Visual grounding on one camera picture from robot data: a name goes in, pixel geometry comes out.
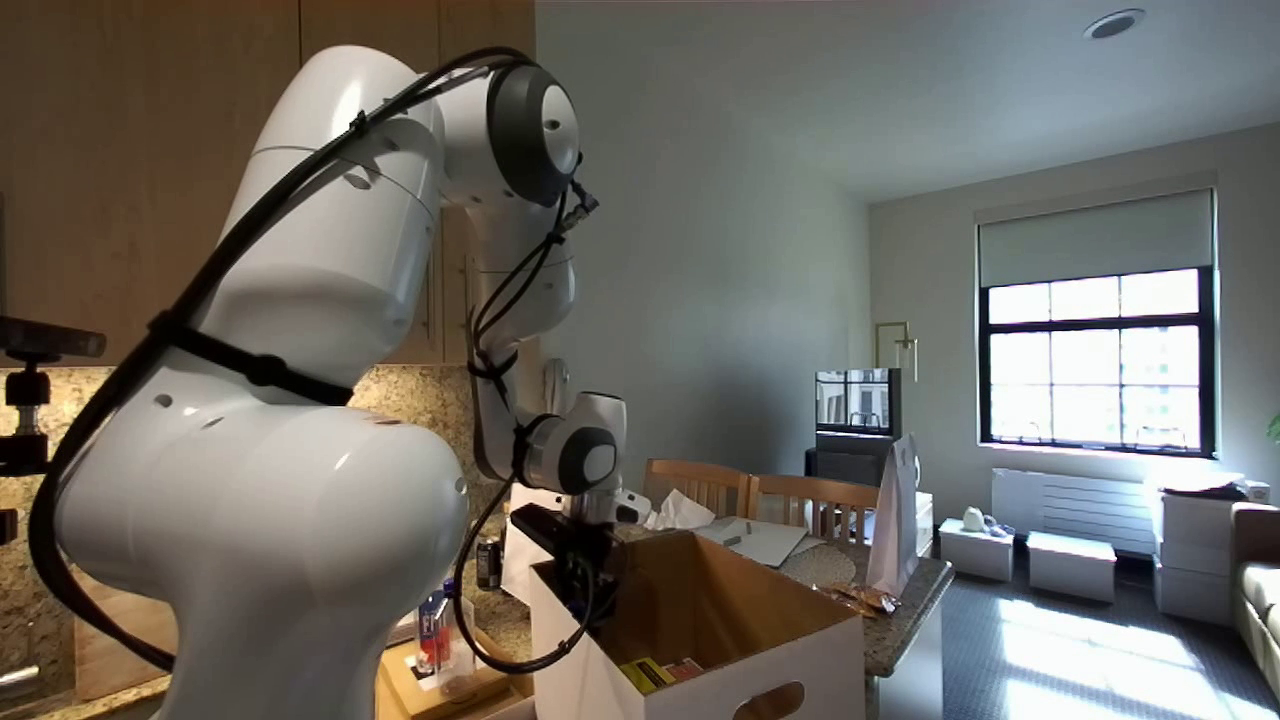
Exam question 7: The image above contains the clear bottle red blue label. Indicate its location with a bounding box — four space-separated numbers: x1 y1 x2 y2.
418 587 453 680

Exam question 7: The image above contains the wooden chair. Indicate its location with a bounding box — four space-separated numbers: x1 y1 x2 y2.
746 471 886 551
646 457 753 528

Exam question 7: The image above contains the small lit monitor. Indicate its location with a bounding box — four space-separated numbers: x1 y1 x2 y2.
814 366 905 444

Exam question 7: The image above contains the white paper bag with handles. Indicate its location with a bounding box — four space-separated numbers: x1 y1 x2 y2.
495 481 582 604

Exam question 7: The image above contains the black framed window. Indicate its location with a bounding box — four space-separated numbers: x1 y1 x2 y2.
975 263 1222 462

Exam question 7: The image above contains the grey closed laptop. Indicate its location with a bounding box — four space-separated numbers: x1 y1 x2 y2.
697 517 814 571

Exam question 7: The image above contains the white crumpled tissue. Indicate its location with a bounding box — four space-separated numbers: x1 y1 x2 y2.
626 490 722 538

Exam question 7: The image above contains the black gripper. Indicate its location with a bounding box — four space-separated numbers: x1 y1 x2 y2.
567 519 626 621

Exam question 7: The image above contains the round ceiling light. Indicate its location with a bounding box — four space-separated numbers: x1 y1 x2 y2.
1081 6 1150 43

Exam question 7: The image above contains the white cardboard box brown inside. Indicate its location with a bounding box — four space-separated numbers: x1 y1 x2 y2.
530 528 874 720

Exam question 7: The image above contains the tall white pointed bag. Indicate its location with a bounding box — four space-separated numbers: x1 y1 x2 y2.
870 437 927 601

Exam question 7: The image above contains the clear water bottle blue cap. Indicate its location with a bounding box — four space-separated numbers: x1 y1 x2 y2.
444 584 479 687

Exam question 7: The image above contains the wooden cutting board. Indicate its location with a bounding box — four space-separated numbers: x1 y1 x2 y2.
372 635 534 720

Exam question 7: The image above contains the white floor box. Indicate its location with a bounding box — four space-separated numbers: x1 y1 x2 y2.
1025 528 1122 610
937 508 1019 584

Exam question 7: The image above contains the white wall radiator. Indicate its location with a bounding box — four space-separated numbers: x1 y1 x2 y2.
990 463 1163 559

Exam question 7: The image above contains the short white roller blind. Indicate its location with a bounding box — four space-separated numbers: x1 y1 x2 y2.
972 187 1222 293

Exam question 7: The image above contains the beige sofa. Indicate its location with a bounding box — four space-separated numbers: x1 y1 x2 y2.
1234 502 1280 663

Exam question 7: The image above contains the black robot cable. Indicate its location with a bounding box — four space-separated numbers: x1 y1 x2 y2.
27 43 604 680

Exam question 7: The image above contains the black monitor stand cabinet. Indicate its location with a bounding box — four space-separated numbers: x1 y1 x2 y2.
802 437 902 492

